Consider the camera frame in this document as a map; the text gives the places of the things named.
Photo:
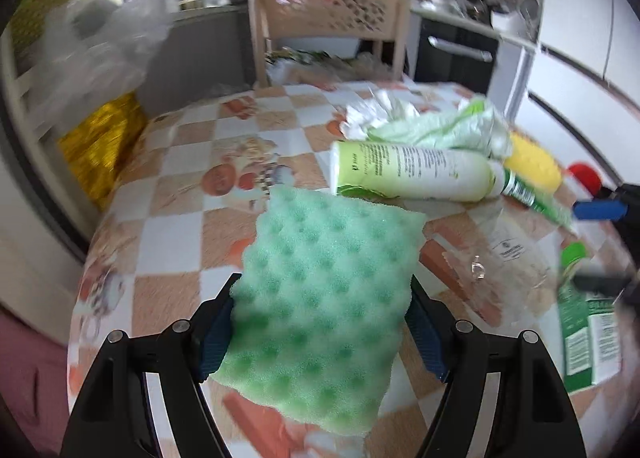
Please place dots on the green and white plastic bag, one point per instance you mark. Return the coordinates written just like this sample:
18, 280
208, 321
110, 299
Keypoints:
450, 131

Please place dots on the gold foil bag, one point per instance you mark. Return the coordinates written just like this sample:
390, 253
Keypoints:
100, 148

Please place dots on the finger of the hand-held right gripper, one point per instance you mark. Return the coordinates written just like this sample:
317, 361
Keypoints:
600, 210
602, 282

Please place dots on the red stool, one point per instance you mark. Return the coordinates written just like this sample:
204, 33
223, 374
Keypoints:
586, 177

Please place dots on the beige chair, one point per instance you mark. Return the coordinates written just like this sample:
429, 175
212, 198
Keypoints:
330, 11

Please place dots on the white refrigerator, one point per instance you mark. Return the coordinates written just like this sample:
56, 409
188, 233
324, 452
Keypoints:
585, 38

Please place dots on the white crumpled tissue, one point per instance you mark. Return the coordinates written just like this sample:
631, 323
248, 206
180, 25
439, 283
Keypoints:
375, 111

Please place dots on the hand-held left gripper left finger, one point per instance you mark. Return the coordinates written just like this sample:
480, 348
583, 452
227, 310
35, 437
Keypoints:
215, 343

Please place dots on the green printed packet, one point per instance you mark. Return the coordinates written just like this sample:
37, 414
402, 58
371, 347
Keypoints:
530, 194

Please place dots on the green and white carton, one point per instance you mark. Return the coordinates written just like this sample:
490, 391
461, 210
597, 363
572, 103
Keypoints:
582, 338

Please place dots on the checkered patterned tablecloth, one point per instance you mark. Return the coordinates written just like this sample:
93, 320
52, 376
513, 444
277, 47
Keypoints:
190, 218

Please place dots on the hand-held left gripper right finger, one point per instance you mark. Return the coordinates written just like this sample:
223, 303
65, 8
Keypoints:
427, 338

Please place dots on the green foam sponge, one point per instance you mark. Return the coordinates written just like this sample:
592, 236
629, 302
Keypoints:
320, 298

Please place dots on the clear plastic bag with label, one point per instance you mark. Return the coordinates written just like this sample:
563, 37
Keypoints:
510, 258

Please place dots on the black built-in oven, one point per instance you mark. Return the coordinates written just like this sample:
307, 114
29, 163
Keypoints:
455, 58

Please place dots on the yellow plastic basket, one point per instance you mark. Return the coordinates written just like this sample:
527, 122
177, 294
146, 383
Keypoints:
42, 13

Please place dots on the white bottle with green label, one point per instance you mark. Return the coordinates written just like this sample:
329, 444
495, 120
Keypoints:
410, 168

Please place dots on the large translucent plastic bag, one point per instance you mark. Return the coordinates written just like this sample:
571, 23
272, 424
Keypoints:
110, 53

